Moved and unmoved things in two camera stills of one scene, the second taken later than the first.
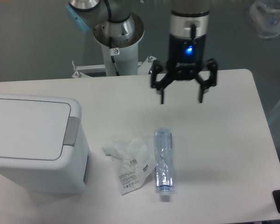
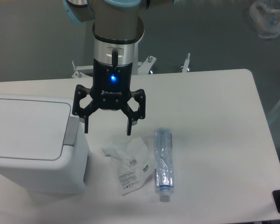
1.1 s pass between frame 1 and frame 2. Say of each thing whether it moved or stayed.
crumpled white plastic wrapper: stayed
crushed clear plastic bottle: stayed
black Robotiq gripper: moved
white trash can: stayed
